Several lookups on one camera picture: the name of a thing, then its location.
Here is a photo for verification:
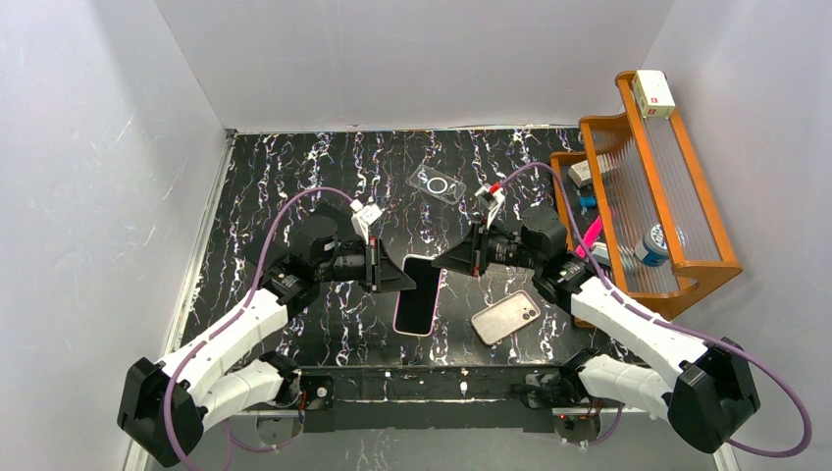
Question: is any beige phone case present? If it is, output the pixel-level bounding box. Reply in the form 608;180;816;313
471;290;541;345

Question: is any light blue eraser block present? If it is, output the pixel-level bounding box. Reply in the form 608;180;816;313
591;241;611;267

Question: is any orange wooden shelf rack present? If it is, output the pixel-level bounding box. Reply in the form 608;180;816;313
549;71;743;320

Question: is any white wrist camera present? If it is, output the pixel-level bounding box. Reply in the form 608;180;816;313
475;183;505;229
349;199;383;243

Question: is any clear magsafe phone case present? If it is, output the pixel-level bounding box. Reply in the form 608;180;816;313
406;165;467;205

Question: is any grey white small box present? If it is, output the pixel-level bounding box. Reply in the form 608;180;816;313
567;160;592;188

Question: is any white box with red label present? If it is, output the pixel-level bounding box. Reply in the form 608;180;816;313
631;70;675;119

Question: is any pink phone case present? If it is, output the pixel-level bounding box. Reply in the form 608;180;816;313
391;253;443;338

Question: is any blue white tape roll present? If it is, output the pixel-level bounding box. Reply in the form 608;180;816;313
634;224;669;267

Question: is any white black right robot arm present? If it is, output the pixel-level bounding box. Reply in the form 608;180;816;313
434;206;760;453

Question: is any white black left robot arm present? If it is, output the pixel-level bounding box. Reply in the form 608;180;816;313
116;215;417;467

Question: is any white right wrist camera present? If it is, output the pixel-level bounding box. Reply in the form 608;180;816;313
475;183;505;229

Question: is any pink highlighter marker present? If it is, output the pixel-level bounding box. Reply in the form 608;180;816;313
576;217;603;258

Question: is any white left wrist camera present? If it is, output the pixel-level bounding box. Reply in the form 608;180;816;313
349;199;383;243

